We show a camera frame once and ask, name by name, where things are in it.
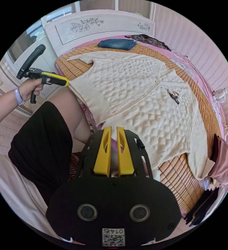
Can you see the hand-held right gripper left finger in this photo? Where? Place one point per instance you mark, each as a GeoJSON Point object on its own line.
{"type": "Point", "coordinates": [100, 156]}

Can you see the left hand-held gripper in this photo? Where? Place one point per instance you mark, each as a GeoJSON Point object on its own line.
{"type": "Point", "coordinates": [34, 72]}

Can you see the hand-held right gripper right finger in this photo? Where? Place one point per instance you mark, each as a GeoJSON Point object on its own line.
{"type": "Point", "coordinates": [125, 160]}

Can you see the beige knitted long sleeve sweater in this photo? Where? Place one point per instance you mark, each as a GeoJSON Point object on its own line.
{"type": "Point", "coordinates": [133, 101]}

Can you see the person's left forearm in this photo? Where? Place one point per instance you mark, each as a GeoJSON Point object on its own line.
{"type": "Point", "coordinates": [2, 109]}

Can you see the person's left hand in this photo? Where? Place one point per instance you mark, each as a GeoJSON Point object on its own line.
{"type": "Point", "coordinates": [28, 88]}

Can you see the person's body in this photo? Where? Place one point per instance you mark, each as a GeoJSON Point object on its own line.
{"type": "Point", "coordinates": [39, 146]}

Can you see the window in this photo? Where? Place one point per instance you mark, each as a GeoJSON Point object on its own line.
{"type": "Point", "coordinates": [55, 13]}

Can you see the bed with woven mat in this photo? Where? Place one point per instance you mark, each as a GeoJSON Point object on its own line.
{"type": "Point", "coordinates": [186, 179]}

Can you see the folded blue jeans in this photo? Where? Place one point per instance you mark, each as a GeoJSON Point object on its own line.
{"type": "Point", "coordinates": [117, 44]}

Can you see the dark navy garment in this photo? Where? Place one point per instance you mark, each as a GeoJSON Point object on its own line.
{"type": "Point", "coordinates": [203, 210]}

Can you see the pile of clothes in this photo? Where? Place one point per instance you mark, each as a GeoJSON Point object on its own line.
{"type": "Point", "coordinates": [224, 160]}

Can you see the dark flowered garment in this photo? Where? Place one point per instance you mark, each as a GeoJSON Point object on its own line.
{"type": "Point", "coordinates": [151, 40]}

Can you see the small white fan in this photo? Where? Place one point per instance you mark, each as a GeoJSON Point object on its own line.
{"type": "Point", "coordinates": [220, 96]}

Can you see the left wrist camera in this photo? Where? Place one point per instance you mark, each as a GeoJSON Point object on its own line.
{"type": "Point", "coordinates": [35, 54]}

